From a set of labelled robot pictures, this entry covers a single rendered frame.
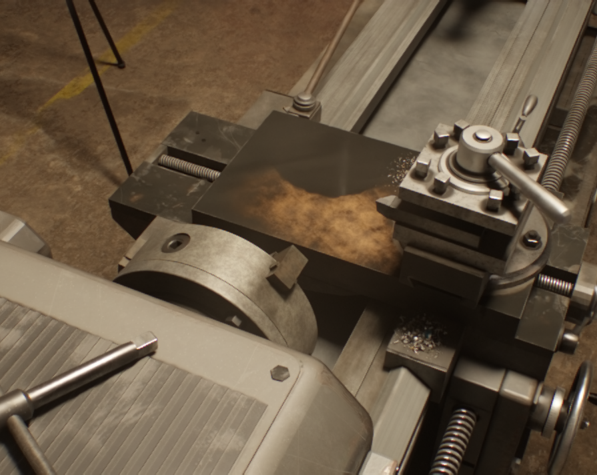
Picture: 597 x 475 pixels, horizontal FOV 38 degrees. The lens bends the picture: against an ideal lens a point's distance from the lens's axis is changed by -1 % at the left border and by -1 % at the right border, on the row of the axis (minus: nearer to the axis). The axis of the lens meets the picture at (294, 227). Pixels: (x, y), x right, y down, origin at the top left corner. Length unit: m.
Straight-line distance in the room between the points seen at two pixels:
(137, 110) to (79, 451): 2.69
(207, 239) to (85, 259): 1.76
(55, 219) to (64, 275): 2.09
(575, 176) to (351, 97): 0.85
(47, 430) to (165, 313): 0.14
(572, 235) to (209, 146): 0.69
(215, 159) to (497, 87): 0.68
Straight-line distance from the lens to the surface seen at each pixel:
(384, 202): 1.25
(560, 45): 2.18
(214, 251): 0.99
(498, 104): 1.94
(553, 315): 1.44
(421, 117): 2.06
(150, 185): 1.61
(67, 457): 0.69
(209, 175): 1.63
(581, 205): 2.42
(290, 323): 1.00
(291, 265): 0.99
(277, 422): 0.69
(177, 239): 1.02
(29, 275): 0.82
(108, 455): 0.68
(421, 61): 2.26
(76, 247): 2.79
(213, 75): 3.49
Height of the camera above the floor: 1.91
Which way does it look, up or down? 43 degrees down
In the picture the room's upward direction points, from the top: 2 degrees clockwise
